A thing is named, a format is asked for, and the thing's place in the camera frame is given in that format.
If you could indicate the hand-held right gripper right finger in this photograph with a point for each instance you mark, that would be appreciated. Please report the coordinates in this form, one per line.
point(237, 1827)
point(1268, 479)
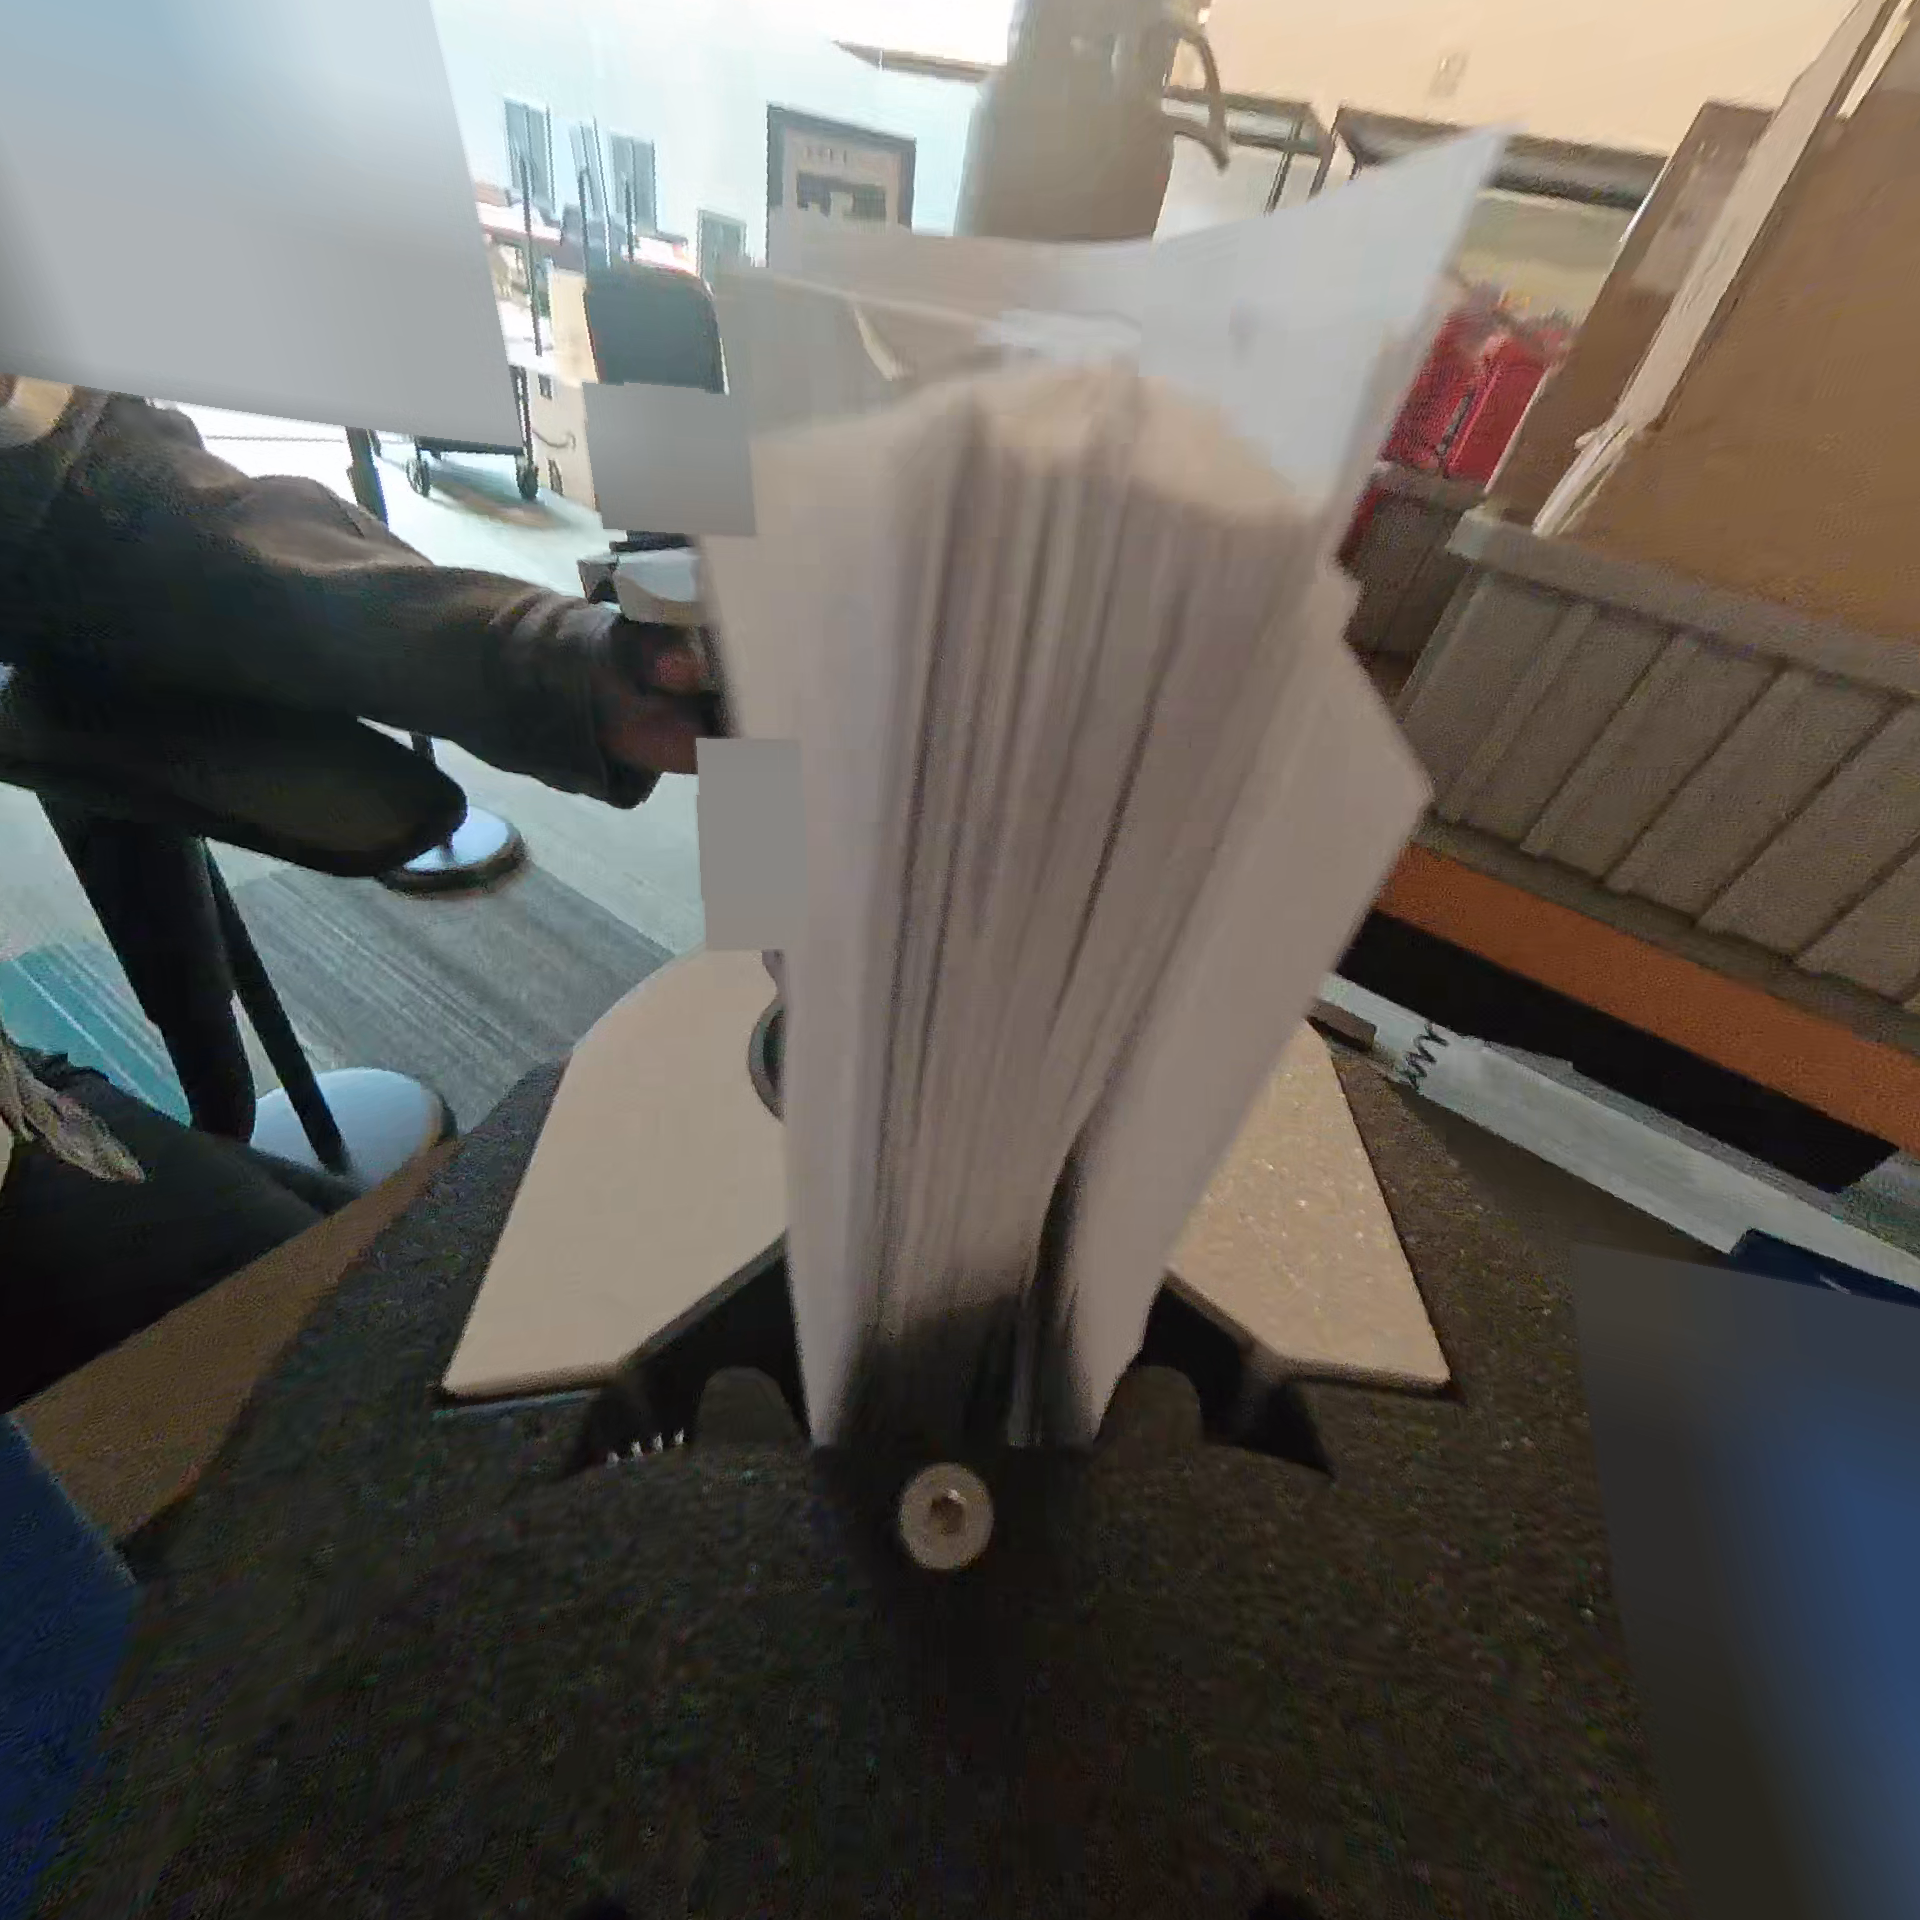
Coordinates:
point(1319, 1261)

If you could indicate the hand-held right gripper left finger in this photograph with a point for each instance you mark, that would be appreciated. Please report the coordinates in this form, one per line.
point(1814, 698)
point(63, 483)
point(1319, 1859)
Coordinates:
point(646, 1202)

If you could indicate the stack of white paper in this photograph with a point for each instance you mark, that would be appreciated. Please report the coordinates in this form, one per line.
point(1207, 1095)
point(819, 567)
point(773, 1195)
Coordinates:
point(1021, 751)

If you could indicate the person's left forearm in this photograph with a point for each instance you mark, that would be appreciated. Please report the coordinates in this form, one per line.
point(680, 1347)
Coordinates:
point(300, 630)

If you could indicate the person's left hand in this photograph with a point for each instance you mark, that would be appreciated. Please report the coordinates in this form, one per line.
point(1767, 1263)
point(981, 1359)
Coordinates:
point(662, 705)

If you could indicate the black office chair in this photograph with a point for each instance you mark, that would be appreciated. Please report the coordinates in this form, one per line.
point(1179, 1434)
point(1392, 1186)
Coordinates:
point(653, 331)

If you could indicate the white scribbled paper sheet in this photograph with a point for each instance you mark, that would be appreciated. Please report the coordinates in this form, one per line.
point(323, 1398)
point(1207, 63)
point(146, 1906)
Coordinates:
point(1546, 1110)

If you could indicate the white round base foot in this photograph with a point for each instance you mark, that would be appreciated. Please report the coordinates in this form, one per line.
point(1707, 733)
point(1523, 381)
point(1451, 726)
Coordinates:
point(466, 857)
point(383, 1119)

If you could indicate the person's leg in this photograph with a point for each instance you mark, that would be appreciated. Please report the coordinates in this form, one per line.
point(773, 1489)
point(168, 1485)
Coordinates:
point(120, 1261)

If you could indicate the long grey ribbed crate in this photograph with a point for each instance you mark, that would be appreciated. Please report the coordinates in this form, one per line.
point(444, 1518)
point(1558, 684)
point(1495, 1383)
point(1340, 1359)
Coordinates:
point(1651, 751)

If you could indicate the small grey ribbed crate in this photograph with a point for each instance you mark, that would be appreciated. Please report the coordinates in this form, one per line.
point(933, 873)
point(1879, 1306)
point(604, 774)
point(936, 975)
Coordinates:
point(1402, 570)

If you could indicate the large red plastic bin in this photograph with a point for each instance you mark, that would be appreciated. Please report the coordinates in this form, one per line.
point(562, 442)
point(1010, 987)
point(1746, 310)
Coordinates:
point(1447, 405)

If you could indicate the brown cardboard box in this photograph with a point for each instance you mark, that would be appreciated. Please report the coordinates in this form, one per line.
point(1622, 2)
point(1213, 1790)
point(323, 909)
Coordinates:
point(1799, 375)

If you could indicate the black metal shelving rack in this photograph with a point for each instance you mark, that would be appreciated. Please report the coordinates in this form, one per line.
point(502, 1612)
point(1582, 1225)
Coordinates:
point(1590, 166)

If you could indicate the dark framed wall picture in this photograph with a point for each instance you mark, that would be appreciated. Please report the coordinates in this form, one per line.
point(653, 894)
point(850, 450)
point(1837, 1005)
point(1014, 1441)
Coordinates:
point(788, 150)

